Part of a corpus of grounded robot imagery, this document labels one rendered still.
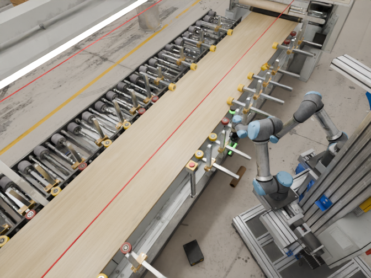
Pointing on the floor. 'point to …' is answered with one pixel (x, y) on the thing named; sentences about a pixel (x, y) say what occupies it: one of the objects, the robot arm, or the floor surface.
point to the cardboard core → (238, 175)
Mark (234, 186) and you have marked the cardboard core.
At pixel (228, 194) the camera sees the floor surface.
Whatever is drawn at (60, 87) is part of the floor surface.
